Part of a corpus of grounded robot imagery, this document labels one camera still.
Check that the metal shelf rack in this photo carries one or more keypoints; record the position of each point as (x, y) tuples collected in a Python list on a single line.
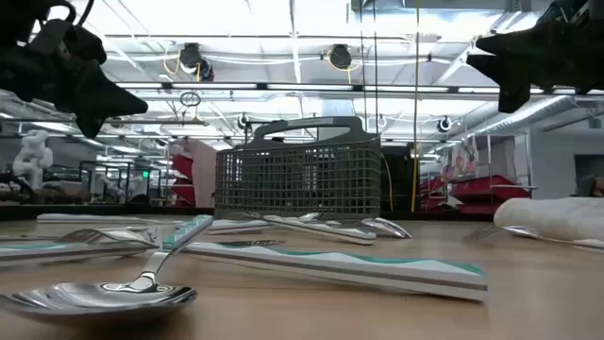
[(514, 187)]

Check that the red storage bins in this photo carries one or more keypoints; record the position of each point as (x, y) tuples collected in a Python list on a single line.
[(184, 165), (481, 186)]

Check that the person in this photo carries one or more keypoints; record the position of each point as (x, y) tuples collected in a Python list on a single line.
[(597, 186)]

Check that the white round column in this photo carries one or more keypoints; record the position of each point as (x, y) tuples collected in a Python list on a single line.
[(337, 106)]

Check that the ceiling light strip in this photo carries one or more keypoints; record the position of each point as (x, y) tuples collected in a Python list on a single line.
[(307, 87)]

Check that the white plaid towel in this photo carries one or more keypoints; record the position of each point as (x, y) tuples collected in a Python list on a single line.
[(552, 217)]

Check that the black aluminium table frame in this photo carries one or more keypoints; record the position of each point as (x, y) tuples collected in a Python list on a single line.
[(94, 211)]

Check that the grey mesh silverware basket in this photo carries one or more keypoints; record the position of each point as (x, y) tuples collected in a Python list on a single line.
[(297, 179)]

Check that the pink board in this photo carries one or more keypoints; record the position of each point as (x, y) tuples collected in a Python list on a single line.
[(203, 175)]

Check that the white robot figure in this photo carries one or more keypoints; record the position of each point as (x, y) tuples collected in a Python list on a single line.
[(33, 156)]

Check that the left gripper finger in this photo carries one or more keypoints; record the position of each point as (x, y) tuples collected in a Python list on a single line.
[(108, 99), (92, 125)]

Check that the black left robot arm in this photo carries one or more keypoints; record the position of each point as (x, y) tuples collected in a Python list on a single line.
[(19, 14)]

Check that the silver ceiling duct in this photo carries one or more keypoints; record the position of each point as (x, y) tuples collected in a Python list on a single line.
[(533, 118)]

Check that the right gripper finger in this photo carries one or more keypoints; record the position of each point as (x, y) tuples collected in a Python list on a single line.
[(519, 42), (514, 75)]

